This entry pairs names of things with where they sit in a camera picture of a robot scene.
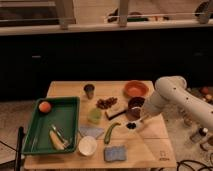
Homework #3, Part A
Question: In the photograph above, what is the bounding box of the white handled brush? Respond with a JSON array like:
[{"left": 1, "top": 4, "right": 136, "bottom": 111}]
[{"left": 126, "top": 115, "right": 149, "bottom": 129}]

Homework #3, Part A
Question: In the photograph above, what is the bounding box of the bunch of red grapes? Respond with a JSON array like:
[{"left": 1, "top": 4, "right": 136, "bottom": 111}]
[{"left": 96, "top": 97, "right": 117, "bottom": 109}]

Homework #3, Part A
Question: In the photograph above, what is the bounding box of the grey blue cloth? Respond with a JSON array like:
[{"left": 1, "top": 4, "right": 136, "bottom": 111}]
[{"left": 79, "top": 126, "right": 104, "bottom": 139}]

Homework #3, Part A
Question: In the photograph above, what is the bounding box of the green plastic tray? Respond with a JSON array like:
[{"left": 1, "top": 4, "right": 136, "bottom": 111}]
[{"left": 22, "top": 97, "right": 80, "bottom": 155}]

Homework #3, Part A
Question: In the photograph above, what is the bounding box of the green chili pepper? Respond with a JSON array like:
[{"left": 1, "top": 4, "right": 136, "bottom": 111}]
[{"left": 104, "top": 122, "right": 121, "bottom": 144}]

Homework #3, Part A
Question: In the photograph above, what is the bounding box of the dark brown bowl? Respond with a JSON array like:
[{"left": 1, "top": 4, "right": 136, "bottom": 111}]
[{"left": 126, "top": 97, "right": 145, "bottom": 121}]

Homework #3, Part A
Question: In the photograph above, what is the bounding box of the orange bowl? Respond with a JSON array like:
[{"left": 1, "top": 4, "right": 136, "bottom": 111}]
[{"left": 124, "top": 80, "right": 149, "bottom": 97}]

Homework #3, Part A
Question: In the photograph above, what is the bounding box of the blue sponge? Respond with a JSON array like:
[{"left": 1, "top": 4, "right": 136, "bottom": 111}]
[{"left": 104, "top": 146, "right": 127, "bottom": 162}]

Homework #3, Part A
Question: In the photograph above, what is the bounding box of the green plastic cup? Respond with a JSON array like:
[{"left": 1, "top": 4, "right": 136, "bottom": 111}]
[{"left": 88, "top": 108, "right": 102, "bottom": 124}]

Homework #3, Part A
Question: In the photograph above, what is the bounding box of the orange fruit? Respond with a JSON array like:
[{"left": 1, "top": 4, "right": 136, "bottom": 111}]
[{"left": 39, "top": 101, "right": 51, "bottom": 113}]

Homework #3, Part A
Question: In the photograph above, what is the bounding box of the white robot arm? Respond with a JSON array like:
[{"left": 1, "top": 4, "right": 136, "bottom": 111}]
[{"left": 141, "top": 76, "right": 213, "bottom": 131}]

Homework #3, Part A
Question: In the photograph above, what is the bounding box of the metal cup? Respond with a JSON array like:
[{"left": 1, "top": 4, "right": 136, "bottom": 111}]
[{"left": 84, "top": 84, "right": 95, "bottom": 99}]

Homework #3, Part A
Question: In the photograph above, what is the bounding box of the black handled scrub brush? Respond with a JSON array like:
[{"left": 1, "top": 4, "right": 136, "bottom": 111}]
[{"left": 105, "top": 104, "right": 127, "bottom": 120}]

